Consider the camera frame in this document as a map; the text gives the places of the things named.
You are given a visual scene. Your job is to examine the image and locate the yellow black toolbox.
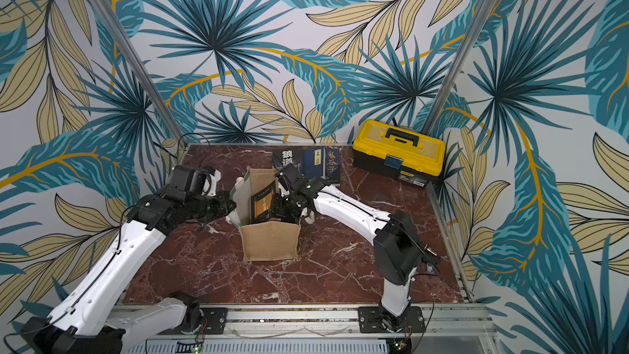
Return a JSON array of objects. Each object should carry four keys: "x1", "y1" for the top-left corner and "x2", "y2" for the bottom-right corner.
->
[{"x1": 352, "y1": 120, "x2": 446, "y2": 188}]

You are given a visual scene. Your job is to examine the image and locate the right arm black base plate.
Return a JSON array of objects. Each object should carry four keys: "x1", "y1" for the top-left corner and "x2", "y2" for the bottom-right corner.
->
[{"x1": 358, "y1": 305, "x2": 427, "y2": 334}]

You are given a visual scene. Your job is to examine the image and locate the aluminium front rail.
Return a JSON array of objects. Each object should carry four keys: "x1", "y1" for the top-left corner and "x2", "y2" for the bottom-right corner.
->
[{"x1": 128, "y1": 303, "x2": 504, "y2": 353}]

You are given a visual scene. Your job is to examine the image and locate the small black device on table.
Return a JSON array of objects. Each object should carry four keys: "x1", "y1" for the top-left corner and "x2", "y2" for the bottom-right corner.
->
[{"x1": 423, "y1": 249, "x2": 441, "y2": 276}]

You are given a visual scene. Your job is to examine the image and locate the brown cover book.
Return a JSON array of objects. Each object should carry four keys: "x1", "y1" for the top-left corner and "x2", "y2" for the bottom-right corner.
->
[{"x1": 250, "y1": 181, "x2": 277, "y2": 224}]

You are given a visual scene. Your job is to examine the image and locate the dark wolf title book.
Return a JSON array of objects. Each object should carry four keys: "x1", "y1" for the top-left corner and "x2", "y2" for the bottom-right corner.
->
[{"x1": 271, "y1": 147, "x2": 303, "y2": 170}]

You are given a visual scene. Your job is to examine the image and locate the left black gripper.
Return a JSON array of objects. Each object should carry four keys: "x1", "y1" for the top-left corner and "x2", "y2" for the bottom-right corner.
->
[{"x1": 185, "y1": 189, "x2": 238, "y2": 223}]

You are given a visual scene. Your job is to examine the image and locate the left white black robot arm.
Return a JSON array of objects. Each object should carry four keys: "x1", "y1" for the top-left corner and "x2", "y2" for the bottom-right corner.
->
[{"x1": 19, "y1": 191, "x2": 236, "y2": 353}]

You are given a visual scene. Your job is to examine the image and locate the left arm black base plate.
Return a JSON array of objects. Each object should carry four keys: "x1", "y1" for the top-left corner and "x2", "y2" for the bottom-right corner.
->
[{"x1": 160, "y1": 307, "x2": 228, "y2": 338}]

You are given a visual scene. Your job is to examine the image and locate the dark blue Guiguzi book back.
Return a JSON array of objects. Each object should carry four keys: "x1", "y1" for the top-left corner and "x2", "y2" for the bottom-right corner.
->
[{"x1": 324, "y1": 147, "x2": 342, "y2": 185}]

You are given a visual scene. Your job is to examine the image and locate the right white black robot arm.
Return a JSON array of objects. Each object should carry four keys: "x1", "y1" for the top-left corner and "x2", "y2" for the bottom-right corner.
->
[{"x1": 275, "y1": 164, "x2": 441, "y2": 333}]

